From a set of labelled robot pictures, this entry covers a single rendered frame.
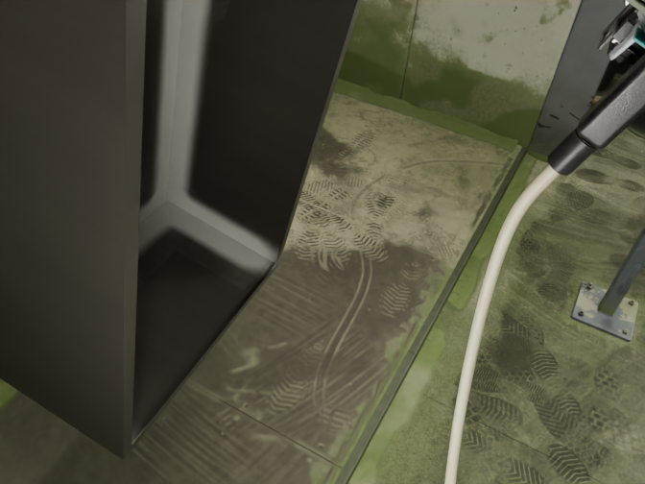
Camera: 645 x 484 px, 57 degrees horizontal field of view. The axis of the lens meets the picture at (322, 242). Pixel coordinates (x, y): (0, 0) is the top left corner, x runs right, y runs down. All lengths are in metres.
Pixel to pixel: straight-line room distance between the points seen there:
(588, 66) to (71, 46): 2.37
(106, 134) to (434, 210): 1.94
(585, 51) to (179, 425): 2.06
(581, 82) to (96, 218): 2.33
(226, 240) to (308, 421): 0.57
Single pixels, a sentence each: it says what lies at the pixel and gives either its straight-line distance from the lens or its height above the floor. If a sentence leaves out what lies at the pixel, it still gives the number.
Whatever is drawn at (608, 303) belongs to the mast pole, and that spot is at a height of 0.06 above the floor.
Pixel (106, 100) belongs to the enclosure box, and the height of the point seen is 1.28.
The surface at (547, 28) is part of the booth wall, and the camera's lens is 2.72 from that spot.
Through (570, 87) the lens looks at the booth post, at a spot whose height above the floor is 0.38.
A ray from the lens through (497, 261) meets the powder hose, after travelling 0.75.
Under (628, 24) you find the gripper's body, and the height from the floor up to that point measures 1.34.
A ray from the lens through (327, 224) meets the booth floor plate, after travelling 2.29.
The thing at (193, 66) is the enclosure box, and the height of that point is 0.95.
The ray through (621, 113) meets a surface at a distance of 0.63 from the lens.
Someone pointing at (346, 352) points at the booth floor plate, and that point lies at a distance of 1.90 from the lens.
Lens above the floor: 1.57
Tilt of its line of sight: 44 degrees down
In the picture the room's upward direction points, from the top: 5 degrees clockwise
